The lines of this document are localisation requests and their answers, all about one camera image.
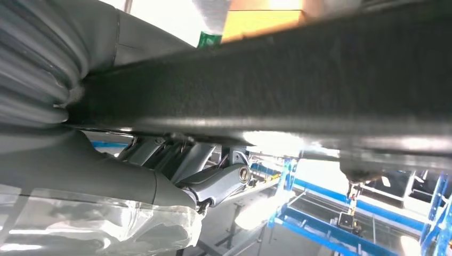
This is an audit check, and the steel workbench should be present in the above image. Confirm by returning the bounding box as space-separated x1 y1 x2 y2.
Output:
176 178 283 256

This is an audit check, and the blue metal shelf rack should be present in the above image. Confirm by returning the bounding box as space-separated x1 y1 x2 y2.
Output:
92 141 452 256

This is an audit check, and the closed cardboard box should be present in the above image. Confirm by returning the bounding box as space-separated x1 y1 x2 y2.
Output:
221 0 308 44

